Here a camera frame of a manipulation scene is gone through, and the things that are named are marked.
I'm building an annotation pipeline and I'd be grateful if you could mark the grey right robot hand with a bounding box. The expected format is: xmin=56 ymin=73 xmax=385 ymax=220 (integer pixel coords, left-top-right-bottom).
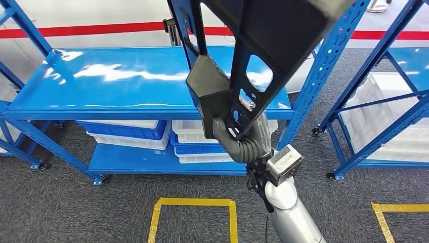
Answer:
xmin=212 ymin=99 xmax=272 ymax=151

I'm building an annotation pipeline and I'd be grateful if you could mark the black plastic plate bracket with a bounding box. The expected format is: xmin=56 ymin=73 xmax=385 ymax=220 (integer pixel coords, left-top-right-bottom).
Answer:
xmin=166 ymin=0 xmax=357 ymax=142

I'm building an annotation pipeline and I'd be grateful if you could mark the yellow floor tape square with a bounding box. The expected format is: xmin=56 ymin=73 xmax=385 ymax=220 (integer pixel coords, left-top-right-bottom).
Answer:
xmin=147 ymin=197 xmax=239 ymax=243

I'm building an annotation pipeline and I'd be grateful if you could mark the large white plastic crate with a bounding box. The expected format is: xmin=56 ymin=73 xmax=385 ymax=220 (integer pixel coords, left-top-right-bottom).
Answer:
xmin=339 ymin=71 xmax=429 ymax=164
xmin=0 ymin=120 xmax=23 ymax=154

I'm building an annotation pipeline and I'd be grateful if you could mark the red barrier belt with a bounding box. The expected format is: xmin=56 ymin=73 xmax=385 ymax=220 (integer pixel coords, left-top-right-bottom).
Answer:
xmin=204 ymin=26 xmax=429 ymax=42
xmin=0 ymin=21 xmax=167 ymax=39

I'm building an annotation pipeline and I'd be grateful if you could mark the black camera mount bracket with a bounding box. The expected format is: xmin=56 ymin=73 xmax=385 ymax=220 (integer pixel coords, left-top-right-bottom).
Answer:
xmin=245 ymin=160 xmax=279 ymax=214

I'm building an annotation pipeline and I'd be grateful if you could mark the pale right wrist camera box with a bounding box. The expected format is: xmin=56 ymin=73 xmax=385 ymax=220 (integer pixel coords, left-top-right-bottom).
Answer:
xmin=266 ymin=144 xmax=305 ymax=187

